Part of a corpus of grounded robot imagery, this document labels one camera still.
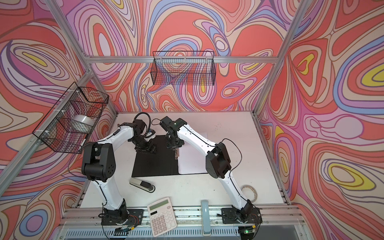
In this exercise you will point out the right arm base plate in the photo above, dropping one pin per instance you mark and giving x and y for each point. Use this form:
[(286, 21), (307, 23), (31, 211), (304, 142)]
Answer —
[(233, 216)]

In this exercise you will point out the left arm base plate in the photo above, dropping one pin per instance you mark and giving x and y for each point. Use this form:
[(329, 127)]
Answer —
[(130, 218)]

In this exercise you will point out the silver tape roll in basket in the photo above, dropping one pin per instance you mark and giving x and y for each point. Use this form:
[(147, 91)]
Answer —
[(82, 124)]

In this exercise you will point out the aluminium frame rail front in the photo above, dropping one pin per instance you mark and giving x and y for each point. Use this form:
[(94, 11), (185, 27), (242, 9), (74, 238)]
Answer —
[(280, 222)]

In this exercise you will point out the black grey stapler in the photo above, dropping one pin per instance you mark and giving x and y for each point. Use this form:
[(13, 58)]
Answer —
[(143, 185)]

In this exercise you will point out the black wire basket back wall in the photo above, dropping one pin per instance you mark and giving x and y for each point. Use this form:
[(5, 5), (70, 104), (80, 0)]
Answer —
[(176, 68)]

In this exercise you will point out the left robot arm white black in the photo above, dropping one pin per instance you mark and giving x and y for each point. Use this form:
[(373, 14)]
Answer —
[(99, 164)]

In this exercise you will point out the printed paper sheets stack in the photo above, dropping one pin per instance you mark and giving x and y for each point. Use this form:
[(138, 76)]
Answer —
[(191, 160)]

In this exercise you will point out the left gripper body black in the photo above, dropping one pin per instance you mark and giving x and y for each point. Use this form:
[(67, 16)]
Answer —
[(142, 144)]

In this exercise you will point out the black wire basket left wall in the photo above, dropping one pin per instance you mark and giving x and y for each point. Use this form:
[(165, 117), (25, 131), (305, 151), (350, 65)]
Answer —
[(57, 133)]

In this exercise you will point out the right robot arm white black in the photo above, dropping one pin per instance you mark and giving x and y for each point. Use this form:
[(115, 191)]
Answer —
[(217, 162)]

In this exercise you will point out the white desk calculator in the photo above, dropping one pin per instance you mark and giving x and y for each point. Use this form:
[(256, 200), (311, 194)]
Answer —
[(162, 217)]

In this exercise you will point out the black wire basket wall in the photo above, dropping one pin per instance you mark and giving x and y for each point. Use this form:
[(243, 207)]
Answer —
[(176, 68), (57, 133)]

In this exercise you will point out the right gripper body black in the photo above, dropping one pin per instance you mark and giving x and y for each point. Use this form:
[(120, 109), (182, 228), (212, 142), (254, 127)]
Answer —
[(173, 143)]

